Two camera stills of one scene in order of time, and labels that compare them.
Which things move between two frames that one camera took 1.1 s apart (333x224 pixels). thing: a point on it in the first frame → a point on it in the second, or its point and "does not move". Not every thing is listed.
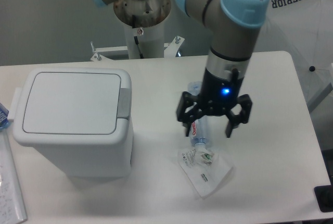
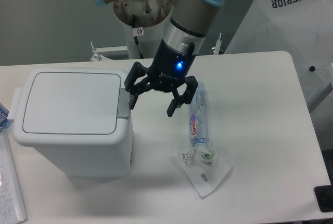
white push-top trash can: (80, 118) does not move
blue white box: (4, 114) does not move
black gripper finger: (234, 120) → (187, 98)
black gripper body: (219, 91) → (170, 66)
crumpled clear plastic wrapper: (204, 169) does not move
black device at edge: (324, 196) does not move
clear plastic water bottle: (199, 126) does not move
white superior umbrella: (299, 21) does not move
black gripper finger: (185, 100) → (137, 72)
